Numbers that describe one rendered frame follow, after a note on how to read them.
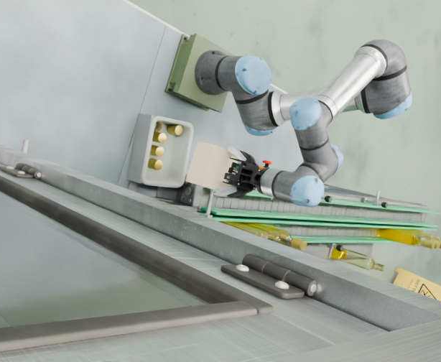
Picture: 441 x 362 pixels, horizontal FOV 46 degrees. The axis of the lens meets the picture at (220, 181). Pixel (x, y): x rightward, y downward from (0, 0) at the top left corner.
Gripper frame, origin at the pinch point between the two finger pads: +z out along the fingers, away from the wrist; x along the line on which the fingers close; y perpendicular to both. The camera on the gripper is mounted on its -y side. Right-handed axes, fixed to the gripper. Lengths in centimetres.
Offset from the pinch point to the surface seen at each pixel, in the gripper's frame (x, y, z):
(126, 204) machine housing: 10, 75, -67
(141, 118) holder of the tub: -9.3, 10.1, 33.0
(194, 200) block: 11.4, -12.4, 21.9
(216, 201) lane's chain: 9.6, -23.0, 22.5
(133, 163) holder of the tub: 5.2, 8.0, 32.6
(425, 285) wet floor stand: 33, -360, 83
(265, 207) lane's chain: 7, -49, 23
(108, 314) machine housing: 14, 89, -88
